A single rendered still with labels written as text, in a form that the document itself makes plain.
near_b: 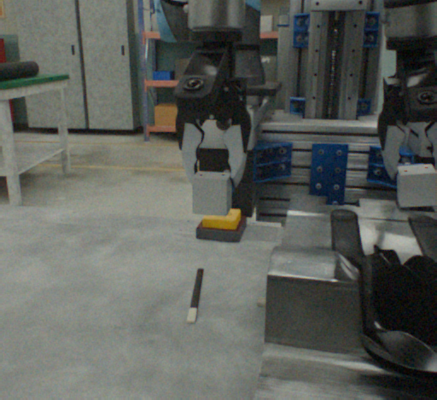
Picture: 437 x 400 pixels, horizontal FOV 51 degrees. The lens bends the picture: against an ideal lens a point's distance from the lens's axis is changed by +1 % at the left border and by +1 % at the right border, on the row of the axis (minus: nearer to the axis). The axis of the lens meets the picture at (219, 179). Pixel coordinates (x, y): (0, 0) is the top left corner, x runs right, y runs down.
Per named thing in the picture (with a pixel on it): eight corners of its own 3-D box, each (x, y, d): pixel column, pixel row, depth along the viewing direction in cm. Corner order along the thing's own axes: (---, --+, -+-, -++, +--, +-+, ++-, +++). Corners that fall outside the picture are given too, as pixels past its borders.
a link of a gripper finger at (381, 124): (403, 150, 70) (416, 95, 66) (404, 153, 68) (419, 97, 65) (370, 146, 71) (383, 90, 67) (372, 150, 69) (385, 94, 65)
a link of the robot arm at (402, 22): (450, -1, 58) (381, 10, 60) (449, 37, 60) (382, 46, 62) (437, -3, 65) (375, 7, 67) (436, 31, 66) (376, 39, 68)
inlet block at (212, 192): (212, 188, 76) (212, 156, 74) (241, 189, 75) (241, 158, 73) (192, 214, 64) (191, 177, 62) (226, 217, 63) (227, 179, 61)
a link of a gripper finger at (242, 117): (257, 149, 63) (243, 86, 61) (256, 151, 61) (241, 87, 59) (224, 155, 64) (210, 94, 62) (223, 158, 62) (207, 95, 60)
